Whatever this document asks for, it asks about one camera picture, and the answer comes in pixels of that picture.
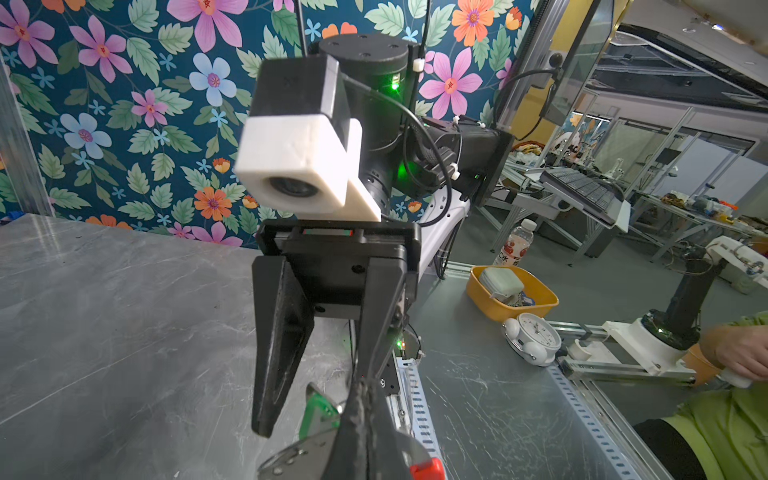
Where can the white vented cable duct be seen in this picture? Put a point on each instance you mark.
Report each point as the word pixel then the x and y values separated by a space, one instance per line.
pixel 534 425

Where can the green key tag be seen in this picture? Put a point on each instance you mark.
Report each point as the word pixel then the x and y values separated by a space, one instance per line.
pixel 321 413

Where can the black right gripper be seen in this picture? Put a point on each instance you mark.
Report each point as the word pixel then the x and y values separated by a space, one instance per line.
pixel 342 269

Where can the black monitor screen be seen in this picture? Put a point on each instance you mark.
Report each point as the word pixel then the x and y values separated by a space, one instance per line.
pixel 590 41

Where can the aluminium frame bars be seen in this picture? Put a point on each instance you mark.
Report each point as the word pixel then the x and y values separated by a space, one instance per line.
pixel 18 155

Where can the yellow plastic tray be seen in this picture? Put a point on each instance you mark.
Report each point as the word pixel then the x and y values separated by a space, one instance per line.
pixel 504 292

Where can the operator bare hand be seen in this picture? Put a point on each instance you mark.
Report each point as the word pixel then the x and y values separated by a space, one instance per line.
pixel 742 349

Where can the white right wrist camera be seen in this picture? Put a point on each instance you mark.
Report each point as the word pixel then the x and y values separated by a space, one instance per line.
pixel 300 147

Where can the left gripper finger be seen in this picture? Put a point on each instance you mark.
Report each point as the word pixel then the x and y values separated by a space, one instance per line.
pixel 365 446

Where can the silver keyring with red grip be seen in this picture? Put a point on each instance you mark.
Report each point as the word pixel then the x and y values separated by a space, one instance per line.
pixel 307 458

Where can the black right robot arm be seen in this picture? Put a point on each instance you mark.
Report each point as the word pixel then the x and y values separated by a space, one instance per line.
pixel 373 191

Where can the plastic drink bottle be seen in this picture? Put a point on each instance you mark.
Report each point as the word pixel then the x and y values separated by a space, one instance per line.
pixel 517 244

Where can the operator in green shirt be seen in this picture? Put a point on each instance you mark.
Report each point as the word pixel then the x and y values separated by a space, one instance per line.
pixel 717 434

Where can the white alarm clock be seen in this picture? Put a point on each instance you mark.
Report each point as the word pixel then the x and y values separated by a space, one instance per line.
pixel 533 338

